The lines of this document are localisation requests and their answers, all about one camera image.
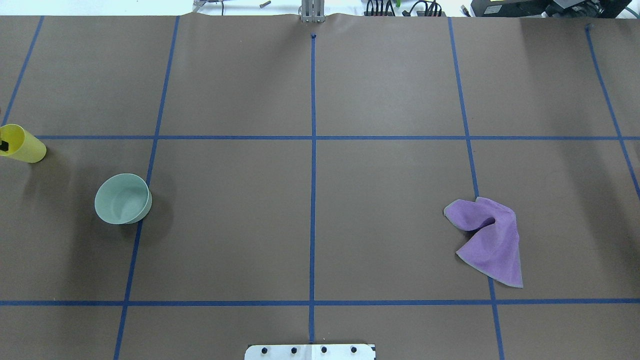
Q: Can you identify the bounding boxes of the yellow plastic cup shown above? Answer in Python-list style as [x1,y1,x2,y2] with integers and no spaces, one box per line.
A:
[0,124,47,164]

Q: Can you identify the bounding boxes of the mint green bowl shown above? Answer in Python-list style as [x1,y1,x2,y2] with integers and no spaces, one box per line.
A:
[94,173,153,225]

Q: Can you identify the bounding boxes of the purple microfiber cloth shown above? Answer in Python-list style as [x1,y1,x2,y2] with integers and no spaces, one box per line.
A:
[443,196,524,289]

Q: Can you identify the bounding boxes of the aluminium frame post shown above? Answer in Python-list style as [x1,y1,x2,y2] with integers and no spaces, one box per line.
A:
[299,0,326,24]

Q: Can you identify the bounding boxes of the white pedestal mount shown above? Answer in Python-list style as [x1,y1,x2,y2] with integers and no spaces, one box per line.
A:
[244,343,377,360]

